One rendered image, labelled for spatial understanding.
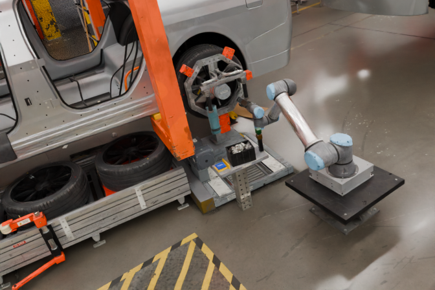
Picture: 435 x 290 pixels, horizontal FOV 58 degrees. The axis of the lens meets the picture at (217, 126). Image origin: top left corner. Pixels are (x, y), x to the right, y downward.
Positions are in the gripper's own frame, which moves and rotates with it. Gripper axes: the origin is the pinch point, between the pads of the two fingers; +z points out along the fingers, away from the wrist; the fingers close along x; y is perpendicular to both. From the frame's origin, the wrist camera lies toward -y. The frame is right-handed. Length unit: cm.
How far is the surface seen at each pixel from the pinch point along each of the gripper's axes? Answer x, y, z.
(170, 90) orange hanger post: -17, -84, -43
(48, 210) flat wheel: -145, -115, -24
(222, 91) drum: -0.1, -32.0, -20.7
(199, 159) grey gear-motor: -61, -21, -26
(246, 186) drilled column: -56, 3, -70
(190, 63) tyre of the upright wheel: 7, -60, 2
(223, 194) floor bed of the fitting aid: -76, 3, -49
